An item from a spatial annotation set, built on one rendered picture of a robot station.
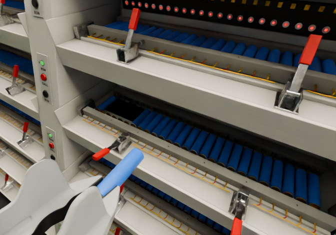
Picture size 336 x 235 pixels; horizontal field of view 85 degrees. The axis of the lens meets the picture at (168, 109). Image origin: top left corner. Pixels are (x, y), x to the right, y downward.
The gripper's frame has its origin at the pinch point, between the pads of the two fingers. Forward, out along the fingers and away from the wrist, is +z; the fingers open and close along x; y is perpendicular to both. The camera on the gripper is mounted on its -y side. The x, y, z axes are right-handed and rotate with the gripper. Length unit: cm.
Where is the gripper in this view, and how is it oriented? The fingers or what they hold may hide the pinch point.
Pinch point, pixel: (99, 197)
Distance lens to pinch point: 20.8
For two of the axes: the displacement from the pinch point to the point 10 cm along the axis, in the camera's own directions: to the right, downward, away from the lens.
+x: -8.8, -3.0, 3.7
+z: 4.5, -2.7, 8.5
